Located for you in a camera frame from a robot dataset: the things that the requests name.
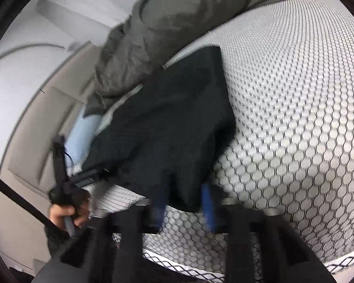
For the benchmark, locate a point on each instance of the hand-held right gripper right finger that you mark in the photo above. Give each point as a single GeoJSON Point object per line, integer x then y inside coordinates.
{"type": "Point", "coordinates": [209, 209]}

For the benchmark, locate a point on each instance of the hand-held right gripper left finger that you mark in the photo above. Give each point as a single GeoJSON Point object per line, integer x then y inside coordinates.
{"type": "Point", "coordinates": [157, 213]}

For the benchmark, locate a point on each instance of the person's left hand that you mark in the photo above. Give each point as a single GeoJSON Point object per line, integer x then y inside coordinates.
{"type": "Point", "coordinates": [59, 213]}

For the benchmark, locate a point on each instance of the grey-green duvet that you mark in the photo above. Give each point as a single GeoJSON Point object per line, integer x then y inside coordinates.
{"type": "Point", "coordinates": [165, 29]}

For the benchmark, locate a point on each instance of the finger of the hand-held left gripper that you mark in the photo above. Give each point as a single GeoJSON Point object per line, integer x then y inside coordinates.
{"type": "Point", "coordinates": [88, 178]}

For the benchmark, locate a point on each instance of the beige padded bed frame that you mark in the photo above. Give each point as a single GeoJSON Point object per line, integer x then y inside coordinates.
{"type": "Point", "coordinates": [32, 141]}

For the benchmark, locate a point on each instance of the white hexagon mesh mattress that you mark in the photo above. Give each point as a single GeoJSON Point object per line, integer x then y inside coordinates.
{"type": "Point", "coordinates": [289, 123]}

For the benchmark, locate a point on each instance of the light blue pillow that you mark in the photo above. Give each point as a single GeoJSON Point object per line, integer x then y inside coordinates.
{"type": "Point", "coordinates": [81, 135]}

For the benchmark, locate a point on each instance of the person's left forearm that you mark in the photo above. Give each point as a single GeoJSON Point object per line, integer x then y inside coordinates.
{"type": "Point", "coordinates": [57, 238]}

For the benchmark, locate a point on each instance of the black pants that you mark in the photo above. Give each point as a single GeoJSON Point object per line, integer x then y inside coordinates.
{"type": "Point", "coordinates": [171, 129]}

